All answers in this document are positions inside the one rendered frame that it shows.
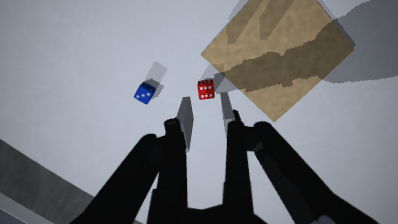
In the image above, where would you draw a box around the tan flat mat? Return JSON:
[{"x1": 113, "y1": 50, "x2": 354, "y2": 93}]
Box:
[{"x1": 201, "y1": 0, "x2": 354, "y2": 123}]

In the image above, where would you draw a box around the blue die with white pips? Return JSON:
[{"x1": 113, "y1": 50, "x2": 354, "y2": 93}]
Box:
[{"x1": 134, "y1": 82, "x2": 156, "y2": 105}]

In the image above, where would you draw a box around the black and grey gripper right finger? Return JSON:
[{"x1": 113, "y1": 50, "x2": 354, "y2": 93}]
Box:
[{"x1": 220, "y1": 92, "x2": 379, "y2": 224}]

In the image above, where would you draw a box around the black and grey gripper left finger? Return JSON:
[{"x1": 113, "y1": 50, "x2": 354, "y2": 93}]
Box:
[{"x1": 69, "y1": 96, "x2": 194, "y2": 224}]

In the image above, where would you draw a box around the red die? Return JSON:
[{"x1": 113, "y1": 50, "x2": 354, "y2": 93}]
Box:
[{"x1": 197, "y1": 80, "x2": 215, "y2": 100}]

